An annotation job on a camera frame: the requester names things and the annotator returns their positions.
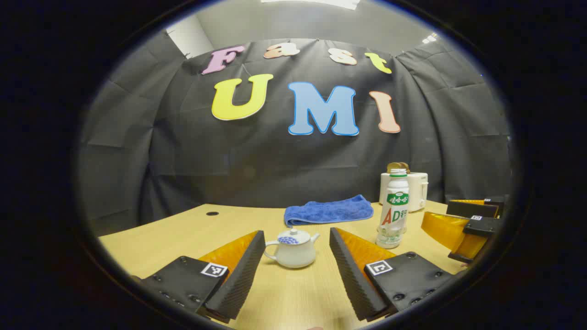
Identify black backdrop cloth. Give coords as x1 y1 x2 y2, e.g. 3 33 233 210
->
78 28 512 237

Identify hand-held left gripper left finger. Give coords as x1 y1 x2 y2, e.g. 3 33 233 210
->
133 230 266 324

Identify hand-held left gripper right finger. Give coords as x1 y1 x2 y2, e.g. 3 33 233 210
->
329 227 464 322

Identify white green-label water bottle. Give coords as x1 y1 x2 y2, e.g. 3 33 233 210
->
376 168 410 249

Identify white ceramic teacup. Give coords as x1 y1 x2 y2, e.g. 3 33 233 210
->
264 228 321 269

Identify blue towel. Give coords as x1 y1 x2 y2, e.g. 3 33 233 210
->
284 194 374 228

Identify white toaster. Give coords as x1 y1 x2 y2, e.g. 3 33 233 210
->
379 172 429 213

